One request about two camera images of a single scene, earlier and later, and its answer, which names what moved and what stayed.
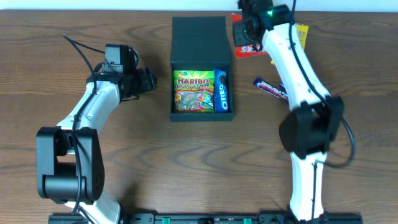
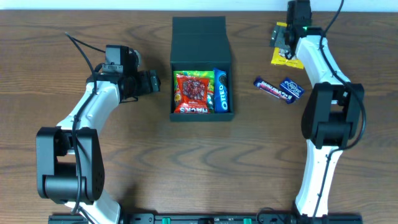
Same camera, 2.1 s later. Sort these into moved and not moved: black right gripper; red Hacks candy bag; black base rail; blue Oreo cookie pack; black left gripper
Moved: red Hacks candy bag; black right gripper
Not moved: black left gripper; black base rail; blue Oreo cookie pack
